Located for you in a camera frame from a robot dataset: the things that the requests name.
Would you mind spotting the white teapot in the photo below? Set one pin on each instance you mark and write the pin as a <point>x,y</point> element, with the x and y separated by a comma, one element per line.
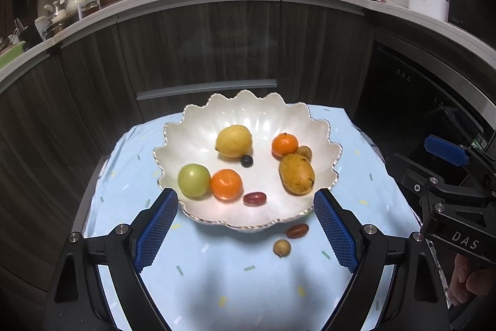
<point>72,6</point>

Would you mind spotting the red grape tomato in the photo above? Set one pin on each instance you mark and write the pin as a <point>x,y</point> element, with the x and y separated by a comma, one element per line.
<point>255,199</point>
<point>297,231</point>

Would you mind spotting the yellow lemon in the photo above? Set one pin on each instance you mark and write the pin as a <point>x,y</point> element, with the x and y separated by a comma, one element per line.
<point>234,141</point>

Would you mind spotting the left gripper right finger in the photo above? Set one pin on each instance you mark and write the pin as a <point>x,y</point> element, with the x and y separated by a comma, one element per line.
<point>362,249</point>

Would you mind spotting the large orange mandarin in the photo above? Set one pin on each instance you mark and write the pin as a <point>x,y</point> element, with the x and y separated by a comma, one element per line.
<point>226,185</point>

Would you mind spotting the dark blueberry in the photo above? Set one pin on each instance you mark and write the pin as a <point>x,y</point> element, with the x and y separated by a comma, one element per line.
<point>247,161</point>

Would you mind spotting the yellow mango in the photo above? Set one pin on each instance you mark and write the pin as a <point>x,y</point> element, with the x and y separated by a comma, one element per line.
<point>297,174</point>

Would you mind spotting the grey cabinet drawer handle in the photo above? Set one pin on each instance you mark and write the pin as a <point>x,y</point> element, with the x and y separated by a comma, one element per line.
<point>210,87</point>

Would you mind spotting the green apple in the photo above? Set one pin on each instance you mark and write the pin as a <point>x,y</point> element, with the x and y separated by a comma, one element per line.
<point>193,180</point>

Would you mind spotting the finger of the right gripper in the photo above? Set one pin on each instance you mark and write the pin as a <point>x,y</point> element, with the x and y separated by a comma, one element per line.
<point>443,149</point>

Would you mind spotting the white scalloped ceramic bowl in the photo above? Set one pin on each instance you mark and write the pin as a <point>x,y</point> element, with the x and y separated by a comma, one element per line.
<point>192,140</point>

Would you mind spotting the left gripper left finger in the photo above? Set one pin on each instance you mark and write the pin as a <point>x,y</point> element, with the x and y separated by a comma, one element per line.
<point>132,247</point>

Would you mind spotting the right hand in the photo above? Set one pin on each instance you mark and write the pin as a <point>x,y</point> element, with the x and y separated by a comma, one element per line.
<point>467,280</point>

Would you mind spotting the brown longan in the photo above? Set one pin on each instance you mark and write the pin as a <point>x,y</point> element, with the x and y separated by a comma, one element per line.
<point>282,248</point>
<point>305,151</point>

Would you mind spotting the small mandarin in bowl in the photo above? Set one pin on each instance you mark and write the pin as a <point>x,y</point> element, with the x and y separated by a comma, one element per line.
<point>284,144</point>

